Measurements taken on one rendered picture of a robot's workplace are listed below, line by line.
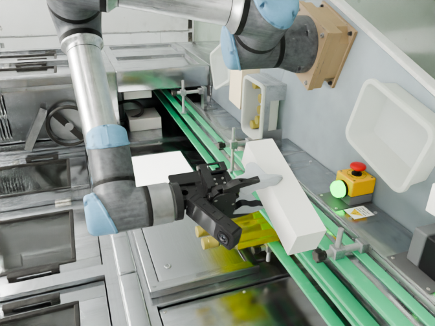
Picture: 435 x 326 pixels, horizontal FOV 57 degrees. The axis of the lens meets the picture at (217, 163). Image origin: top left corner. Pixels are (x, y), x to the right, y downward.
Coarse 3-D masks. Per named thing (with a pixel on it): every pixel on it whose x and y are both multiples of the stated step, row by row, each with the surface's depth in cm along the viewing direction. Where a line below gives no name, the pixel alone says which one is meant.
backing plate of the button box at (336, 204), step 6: (330, 192) 107; (324, 198) 104; (330, 198) 104; (336, 198) 104; (330, 204) 101; (336, 204) 101; (342, 204) 101; (360, 204) 102; (366, 204) 102; (336, 210) 99
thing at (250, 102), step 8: (248, 80) 148; (256, 80) 140; (248, 88) 150; (264, 88) 135; (248, 96) 152; (256, 96) 152; (264, 96) 135; (248, 104) 153; (256, 104) 154; (264, 104) 138; (248, 112) 154; (256, 112) 155; (248, 120) 156; (248, 128) 156; (256, 136) 148
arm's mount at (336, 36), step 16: (320, 16) 103; (336, 16) 105; (320, 32) 100; (336, 32) 98; (352, 32) 100; (320, 48) 101; (336, 48) 102; (320, 64) 104; (336, 64) 106; (304, 80) 110; (320, 80) 108; (336, 80) 110
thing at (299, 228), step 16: (256, 144) 83; (272, 144) 84; (256, 160) 80; (272, 160) 80; (288, 176) 78; (256, 192) 82; (272, 192) 75; (288, 192) 75; (272, 208) 76; (288, 208) 72; (304, 208) 72; (288, 224) 70; (304, 224) 70; (320, 224) 70; (288, 240) 71; (304, 240) 70; (320, 240) 72
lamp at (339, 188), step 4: (340, 180) 101; (332, 184) 102; (336, 184) 100; (340, 184) 100; (344, 184) 100; (332, 188) 102; (336, 188) 100; (340, 188) 100; (344, 188) 100; (332, 192) 102; (336, 192) 100; (340, 192) 100; (344, 192) 100; (336, 196) 101; (340, 196) 101; (344, 196) 101
